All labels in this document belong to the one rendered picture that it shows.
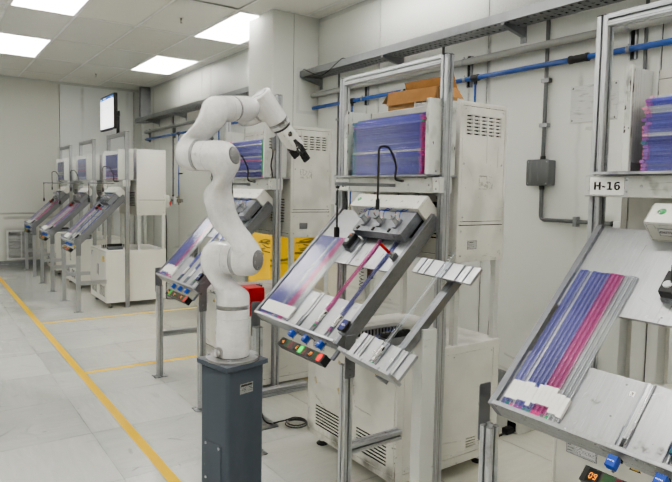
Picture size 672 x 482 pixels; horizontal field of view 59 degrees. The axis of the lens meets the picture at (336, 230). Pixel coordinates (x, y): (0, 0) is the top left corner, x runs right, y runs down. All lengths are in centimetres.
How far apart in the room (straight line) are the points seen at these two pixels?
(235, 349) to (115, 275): 475
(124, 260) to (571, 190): 470
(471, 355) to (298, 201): 160
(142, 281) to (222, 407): 482
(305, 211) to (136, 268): 334
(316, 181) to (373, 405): 172
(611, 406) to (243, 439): 124
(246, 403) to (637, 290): 133
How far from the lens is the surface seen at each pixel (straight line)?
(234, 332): 216
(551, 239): 402
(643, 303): 186
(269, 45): 594
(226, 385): 216
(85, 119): 1097
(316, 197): 395
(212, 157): 196
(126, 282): 685
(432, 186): 259
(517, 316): 422
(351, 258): 273
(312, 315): 260
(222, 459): 227
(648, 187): 203
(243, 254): 207
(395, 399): 263
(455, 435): 295
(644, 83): 215
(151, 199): 689
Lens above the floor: 132
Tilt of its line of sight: 4 degrees down
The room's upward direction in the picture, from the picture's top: 1 degrees clockwise
